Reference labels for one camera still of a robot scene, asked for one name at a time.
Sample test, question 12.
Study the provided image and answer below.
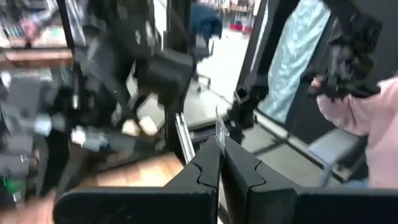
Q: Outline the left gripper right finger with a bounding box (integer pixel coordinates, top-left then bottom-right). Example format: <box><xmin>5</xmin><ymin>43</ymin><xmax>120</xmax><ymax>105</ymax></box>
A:
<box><xmin>221</xmin><ymin>136</ymin><xmax>398</xmax><ymax>224</ymax></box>

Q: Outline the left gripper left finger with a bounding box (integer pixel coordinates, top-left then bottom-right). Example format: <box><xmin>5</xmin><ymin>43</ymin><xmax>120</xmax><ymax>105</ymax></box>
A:
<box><xmin>52</xmin><ymin>136</ymin><xmax>223</xmax><ymax>224</ymax></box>

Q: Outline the grey padded seat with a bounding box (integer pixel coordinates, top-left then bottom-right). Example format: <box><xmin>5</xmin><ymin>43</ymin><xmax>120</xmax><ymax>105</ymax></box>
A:
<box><xmin>307</xmin><ymin>129</ymin><xmax>363</xmax><ymax>187</ymax></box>

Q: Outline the person's hand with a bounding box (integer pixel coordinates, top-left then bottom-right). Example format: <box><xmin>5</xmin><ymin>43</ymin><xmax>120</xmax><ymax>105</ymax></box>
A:
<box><xmin>310</xmin><ymin>75</ymin><xmax>326</xmax><ymax>91</ymax></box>

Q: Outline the person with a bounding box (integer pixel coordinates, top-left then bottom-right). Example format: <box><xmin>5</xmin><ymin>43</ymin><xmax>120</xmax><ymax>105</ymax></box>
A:
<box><xmin>310</xmin><ymin>74</ymin><xmax>398</xmax><ymax>189</ymax></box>

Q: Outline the translucent plastic sheet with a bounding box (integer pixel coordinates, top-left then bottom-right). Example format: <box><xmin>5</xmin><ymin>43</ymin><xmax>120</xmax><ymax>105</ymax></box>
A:
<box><xmin>257</xmin><ymin>0</ymin><xmax>332</xmax><ymax>124</ymax></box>

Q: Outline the blue office chair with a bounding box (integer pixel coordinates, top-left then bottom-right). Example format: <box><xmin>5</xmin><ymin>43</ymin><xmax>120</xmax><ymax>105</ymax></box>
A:
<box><xmin>189</xmin><ymin>4</ymin><xmax>224</xmax><ymax>93</ymax></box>

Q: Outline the wooden workbench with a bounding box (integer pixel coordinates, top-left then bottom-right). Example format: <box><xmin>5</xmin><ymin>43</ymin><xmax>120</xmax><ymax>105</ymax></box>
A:
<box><xmin>0</xmin><ymin>48</ymin><xmax>74</xmax><ymax>70</ymax></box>

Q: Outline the silver frame bracket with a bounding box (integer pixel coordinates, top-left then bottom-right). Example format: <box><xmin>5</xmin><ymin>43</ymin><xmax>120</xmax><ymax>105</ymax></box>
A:
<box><xmin>174</xmin><ymin>111</ymin><xmax>196</xmax><ymax>165</ymax></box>

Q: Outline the black leader arm handle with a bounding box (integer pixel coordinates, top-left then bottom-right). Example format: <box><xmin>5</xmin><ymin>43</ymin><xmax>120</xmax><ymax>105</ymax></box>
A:
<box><xmin>307</xmin><ymin>12</ymin><xmax>384</xmax><ymax>100</ymax></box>

